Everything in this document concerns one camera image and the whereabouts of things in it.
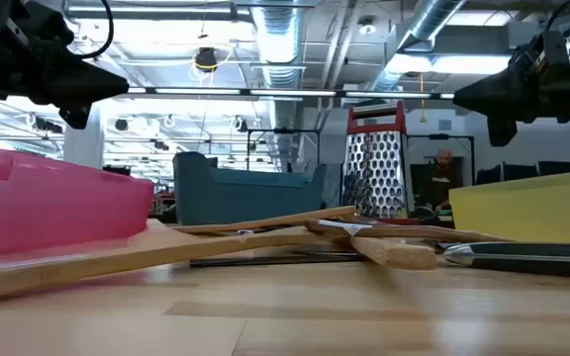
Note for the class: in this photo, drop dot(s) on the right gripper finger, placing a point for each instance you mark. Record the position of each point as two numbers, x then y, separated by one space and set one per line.
498 84
495 106

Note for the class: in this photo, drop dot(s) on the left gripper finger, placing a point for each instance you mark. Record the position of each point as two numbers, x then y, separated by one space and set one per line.
94 96
92 76

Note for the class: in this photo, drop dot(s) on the dark spoon with metal band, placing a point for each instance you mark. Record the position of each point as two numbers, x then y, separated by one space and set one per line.
438 232

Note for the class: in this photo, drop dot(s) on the slotted wooden spatula with label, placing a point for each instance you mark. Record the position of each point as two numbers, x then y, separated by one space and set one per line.
117 262

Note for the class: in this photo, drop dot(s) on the slotted wooden turner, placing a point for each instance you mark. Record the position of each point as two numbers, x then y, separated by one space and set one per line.
265 221

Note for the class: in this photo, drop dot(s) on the white pillar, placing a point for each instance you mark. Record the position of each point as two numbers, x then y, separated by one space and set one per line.
94 148

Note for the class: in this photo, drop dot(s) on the black monitor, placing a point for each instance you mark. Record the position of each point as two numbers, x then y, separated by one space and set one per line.
488 174
520 171
557 167

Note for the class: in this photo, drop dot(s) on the person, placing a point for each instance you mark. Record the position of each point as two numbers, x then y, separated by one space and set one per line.
443 183

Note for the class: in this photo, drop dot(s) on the yellow plastic tray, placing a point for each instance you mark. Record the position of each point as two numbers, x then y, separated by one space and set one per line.
527 207

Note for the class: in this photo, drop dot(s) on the pink plastic tray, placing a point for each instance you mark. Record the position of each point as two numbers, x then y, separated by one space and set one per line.
42 198

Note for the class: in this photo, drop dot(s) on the white round ceiling fixture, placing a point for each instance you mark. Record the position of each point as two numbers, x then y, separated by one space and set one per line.
366 27

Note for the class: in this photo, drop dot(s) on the teal plastic bin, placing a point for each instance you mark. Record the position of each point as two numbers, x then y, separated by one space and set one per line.
245 198

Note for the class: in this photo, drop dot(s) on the long ceiling light strip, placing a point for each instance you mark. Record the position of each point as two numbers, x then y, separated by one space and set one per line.
290 92

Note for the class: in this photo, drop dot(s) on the dark grey knife sheath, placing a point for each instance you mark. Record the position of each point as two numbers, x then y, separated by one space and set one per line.
265 260

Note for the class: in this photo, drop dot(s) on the silver slanted ventilation duct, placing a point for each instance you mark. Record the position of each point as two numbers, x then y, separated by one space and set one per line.
433 17

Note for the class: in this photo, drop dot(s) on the silver round ventilation duct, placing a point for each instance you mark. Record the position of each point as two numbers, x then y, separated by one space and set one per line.
277 39

